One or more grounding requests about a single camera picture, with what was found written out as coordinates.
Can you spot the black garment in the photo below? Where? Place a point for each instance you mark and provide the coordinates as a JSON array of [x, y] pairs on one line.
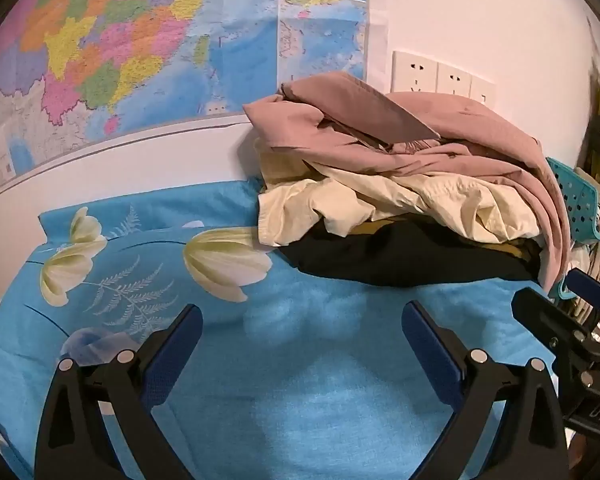
[[405, 255]]

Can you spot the cream garment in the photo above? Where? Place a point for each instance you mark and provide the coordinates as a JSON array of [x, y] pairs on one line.
[[405, 195]]

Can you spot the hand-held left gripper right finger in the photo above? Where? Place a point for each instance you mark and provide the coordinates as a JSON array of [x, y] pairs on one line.
[[432, 355]]

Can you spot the white wall socket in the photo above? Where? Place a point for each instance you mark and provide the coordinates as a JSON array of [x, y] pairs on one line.
[[414, 71], [482, 91], [454, 80]]

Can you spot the dusty pink jacket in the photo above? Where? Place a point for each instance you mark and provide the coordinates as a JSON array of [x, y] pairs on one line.
[[460, 125]]

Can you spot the colourful wall map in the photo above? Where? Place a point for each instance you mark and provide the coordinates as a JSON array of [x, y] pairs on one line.
[[130, 35]]

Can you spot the blue floral bed sheet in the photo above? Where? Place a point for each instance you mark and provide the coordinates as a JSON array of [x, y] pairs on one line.
[[305, 385]]

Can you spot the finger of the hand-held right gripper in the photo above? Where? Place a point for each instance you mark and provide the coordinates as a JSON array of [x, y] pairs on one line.
[[545, 317], [592, 287]]

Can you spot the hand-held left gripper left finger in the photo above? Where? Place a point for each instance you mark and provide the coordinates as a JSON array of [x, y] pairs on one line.
[[172, 355]]

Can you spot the beige cloth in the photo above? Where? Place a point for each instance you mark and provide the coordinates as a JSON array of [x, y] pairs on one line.
[[592, 262]]

